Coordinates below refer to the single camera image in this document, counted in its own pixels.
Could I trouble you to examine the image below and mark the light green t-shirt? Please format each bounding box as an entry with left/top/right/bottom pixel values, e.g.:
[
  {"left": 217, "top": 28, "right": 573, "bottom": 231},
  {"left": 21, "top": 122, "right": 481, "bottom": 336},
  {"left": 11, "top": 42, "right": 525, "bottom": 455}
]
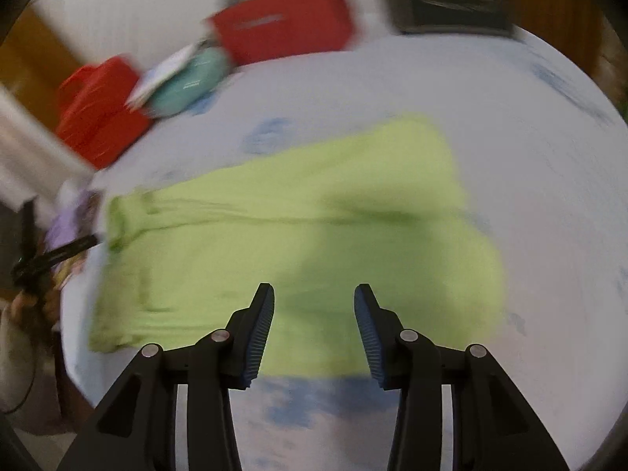
[{"left": 88, "top": 116, "right": 504, "bottom": 378}]

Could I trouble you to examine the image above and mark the purple folded garment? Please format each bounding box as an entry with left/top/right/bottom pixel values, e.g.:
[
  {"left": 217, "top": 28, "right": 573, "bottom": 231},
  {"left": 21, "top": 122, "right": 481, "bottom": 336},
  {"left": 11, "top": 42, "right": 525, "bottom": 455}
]
[{"left": 45, "top": 189, "right": 102, "bottom": 284}]

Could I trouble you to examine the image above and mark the red zippered storage case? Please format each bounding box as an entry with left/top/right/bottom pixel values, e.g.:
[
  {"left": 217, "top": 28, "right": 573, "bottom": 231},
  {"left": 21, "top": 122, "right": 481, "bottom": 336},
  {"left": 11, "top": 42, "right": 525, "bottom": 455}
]
[{"left": 55, "top": 55, "right": 151, "bottom": 170}]

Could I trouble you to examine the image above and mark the white booklet stack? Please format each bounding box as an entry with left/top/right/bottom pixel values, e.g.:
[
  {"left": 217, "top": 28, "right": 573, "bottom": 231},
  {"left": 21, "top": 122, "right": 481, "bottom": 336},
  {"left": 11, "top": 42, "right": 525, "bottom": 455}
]
[{"left": 126, "top": 43, "right": 199, "bottom": 111}]

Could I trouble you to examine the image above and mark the white floral bed sheet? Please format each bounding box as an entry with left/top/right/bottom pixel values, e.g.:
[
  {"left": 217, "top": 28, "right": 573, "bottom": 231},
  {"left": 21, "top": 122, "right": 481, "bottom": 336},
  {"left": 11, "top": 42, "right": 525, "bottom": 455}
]
[{"left": 58, "top": 29, "right": 628, "bottom": 471}]

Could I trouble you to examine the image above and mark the teal item in plastic bag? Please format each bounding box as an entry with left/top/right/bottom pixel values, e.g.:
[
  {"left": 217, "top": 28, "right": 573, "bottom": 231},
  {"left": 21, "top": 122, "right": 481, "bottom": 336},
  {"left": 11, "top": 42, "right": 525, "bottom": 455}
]
[{"left": 144, "top": 47, "right": 232, "bottom": 119}]

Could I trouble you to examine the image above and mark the red paper gift bag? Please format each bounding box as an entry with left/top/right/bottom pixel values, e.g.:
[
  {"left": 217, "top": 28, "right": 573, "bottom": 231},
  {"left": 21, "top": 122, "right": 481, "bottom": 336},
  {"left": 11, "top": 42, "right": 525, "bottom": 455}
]
[{"left": 208, "top": 0, "right": 358, "bottom": 66}]

